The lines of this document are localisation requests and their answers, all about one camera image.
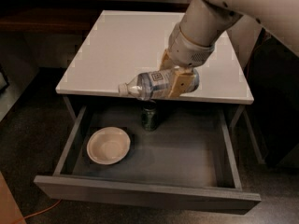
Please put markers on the grey drawer cabinet white top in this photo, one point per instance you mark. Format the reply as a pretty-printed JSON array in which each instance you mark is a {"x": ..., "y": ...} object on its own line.
[{"x": 123, "y": 44}]

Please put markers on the grey top drawer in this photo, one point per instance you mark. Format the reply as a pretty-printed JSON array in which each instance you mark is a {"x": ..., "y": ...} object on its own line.
[{"x": 187, "y": 163}]

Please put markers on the dark wooden shelf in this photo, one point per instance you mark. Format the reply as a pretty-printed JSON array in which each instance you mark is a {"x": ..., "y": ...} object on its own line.
[{"x": 74, "y": 17}]

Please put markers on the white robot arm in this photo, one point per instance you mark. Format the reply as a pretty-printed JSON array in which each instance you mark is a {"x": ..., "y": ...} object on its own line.
[{"x": 193, "y": 38}]

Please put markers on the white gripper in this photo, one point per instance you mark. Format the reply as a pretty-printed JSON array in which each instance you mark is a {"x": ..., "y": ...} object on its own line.
[{"x": 186, "y": 52}]

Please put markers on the beige bowl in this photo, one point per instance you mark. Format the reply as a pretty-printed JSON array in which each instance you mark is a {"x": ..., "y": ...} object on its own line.
[{"x": 108, "y": 145}]

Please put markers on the clear blue plastic bottle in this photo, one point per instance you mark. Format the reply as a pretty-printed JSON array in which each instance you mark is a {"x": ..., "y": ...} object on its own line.
[{"x": 153, "y": 85}]

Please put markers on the green can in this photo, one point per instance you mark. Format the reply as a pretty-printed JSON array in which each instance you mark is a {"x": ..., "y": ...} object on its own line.
[{"x": 149, "y": 116}]

